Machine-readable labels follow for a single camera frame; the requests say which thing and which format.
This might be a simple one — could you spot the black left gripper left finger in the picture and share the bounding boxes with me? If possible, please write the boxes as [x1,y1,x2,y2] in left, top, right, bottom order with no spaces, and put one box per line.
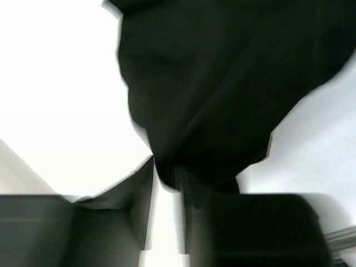
[1,158,154,266]

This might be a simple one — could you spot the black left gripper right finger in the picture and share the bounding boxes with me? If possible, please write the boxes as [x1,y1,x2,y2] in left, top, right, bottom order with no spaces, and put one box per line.
[174,167,332,267]

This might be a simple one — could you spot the black trousers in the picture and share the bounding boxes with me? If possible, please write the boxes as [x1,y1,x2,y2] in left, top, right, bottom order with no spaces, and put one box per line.
[112,1,355,189]

